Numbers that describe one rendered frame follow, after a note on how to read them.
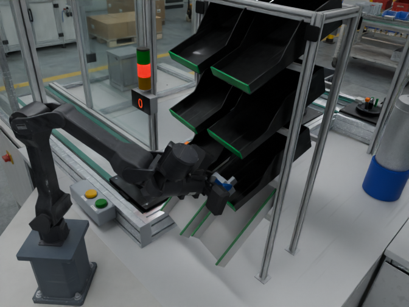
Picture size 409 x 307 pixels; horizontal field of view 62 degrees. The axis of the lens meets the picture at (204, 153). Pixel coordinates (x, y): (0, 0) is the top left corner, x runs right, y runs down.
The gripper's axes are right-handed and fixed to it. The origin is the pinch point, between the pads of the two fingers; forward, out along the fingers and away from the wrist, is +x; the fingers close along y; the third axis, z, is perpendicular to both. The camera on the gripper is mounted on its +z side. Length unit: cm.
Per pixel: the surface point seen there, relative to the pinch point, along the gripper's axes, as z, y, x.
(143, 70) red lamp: 10, 63, 8
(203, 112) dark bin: 11.8, 16.0, 2.7
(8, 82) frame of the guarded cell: -21, 122, -25
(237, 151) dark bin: 10.2, -3.1, -0.5
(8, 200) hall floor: -138, 193, -1
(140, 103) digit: -4, 64, 12
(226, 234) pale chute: -19.3, 1.3, 14.2
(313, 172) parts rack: 5.0, -4.1, 33.6
